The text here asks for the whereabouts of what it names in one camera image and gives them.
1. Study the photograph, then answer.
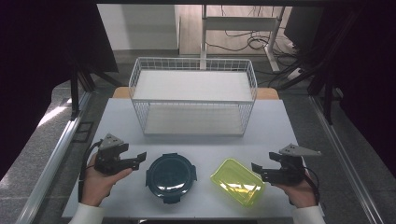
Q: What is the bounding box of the black floor cable tangle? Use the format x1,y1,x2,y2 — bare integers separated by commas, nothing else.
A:
205,5,302,59

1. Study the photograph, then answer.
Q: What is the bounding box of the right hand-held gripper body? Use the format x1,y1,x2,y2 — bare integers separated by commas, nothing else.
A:
269,143,322,187

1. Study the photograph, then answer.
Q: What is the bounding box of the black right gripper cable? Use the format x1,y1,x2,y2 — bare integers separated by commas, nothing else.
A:
303,167,321,206

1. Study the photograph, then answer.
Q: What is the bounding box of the dark floor plate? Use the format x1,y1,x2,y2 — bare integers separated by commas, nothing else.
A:
72,121,94,144

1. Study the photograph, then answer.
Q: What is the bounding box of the white metal desk frame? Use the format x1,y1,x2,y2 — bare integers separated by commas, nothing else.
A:
200,4,286,73

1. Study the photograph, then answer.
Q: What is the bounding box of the white wire two-tier rack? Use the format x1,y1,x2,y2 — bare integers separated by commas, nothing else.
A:
128,56,259,137

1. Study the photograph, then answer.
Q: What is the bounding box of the dark green round food container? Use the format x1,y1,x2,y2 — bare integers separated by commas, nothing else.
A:
145,152,198,204

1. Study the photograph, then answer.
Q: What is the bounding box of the lime green rectangular food container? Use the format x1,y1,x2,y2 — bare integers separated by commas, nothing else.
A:
209,157,266,208

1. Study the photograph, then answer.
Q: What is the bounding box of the person's left hand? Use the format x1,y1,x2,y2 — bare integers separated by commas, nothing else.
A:
81,153,134,208

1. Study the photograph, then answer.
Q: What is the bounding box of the dark cabinet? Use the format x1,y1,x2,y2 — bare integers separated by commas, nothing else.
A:
283,6,316,50

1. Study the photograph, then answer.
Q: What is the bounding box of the wooden board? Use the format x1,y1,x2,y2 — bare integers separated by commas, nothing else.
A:
111,86,280,101

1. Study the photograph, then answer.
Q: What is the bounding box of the white power strip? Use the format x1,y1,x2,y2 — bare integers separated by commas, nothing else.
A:
287,67,304,81

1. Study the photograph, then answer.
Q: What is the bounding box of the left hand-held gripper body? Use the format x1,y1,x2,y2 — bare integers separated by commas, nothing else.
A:
93,133,134,175

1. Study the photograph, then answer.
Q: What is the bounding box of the black metal stand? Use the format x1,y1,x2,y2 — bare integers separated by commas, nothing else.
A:
68,60,96,121
307,59,337,126

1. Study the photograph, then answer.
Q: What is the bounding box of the black curtain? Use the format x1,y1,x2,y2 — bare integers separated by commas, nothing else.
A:
306,0,396,179
0,0,120,181

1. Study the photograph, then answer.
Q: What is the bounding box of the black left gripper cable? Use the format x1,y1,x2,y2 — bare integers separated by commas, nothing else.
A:
78,139,104,203

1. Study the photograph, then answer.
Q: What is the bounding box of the white cabinet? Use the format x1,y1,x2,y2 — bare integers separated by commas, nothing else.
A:
96,4,181,51

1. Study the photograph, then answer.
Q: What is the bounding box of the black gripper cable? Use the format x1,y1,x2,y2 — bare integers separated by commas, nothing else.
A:
78,139,104,203
303,167,321,206

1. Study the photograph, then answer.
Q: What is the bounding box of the person's right hand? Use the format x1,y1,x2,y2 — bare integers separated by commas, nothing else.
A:
274,172,320,209

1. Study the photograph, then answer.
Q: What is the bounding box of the aluminium rail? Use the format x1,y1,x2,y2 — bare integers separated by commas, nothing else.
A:
15,91,93,224
308,94,385,224

